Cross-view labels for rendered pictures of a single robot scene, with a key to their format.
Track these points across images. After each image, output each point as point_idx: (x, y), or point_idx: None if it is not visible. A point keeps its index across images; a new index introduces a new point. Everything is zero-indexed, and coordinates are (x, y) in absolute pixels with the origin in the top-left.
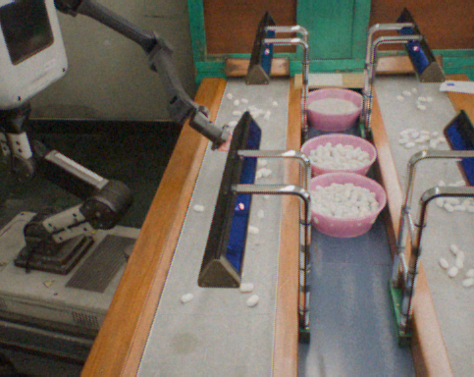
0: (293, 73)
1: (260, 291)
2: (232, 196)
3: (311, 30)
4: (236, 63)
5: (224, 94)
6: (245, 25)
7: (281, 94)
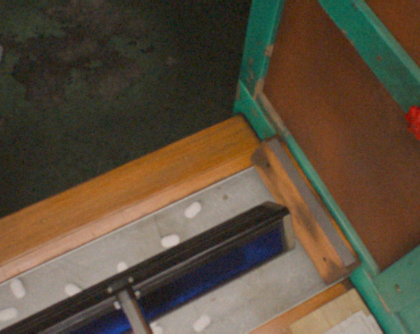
0: (356, 282)
1: None
2: None
3: None
4: (273, 164)
5: (205, 190)
6: (331, 132)
7: (266, 301)
